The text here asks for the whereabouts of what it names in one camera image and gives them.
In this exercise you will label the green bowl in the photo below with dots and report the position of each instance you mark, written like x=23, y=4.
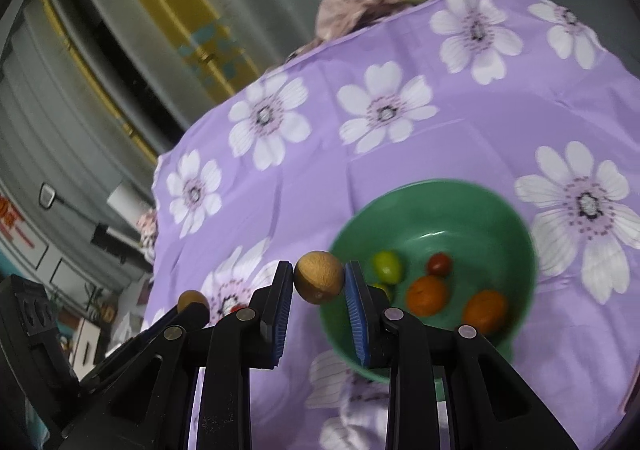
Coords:
x=450, y=210

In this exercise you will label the brown longan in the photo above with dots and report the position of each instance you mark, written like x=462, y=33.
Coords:
x=319, y=277
x=193, y=300

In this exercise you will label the pink floral cloth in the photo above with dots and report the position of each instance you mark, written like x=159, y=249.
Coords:
x=147, y=235

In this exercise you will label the green jujube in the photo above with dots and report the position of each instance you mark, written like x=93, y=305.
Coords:
x=386, y=265

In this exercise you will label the red cherry tomato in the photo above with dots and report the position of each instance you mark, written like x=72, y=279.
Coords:
x=440, y=264

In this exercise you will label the pink crumpled cloth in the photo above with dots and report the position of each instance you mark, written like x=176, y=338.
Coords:
x=360, y=0

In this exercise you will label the black box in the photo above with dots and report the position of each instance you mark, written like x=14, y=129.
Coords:
x=107, y=237

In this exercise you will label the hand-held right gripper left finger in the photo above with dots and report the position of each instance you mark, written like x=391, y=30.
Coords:
x=285, y=310

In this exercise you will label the black framed hand mirror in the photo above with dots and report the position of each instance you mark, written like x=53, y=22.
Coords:
x=48, y=195

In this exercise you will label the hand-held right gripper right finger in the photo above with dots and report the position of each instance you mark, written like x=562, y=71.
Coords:
x=356, y=315

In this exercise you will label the white cup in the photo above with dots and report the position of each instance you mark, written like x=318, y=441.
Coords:
x=122, y=200

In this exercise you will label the purple floral cloth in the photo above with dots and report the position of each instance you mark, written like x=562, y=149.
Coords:
x=450, y=120

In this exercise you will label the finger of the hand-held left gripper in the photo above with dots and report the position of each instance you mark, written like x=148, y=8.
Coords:
x=130, y=350

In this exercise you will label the small orange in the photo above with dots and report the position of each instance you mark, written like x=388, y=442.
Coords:
x=484, y=311
x=426, y=295

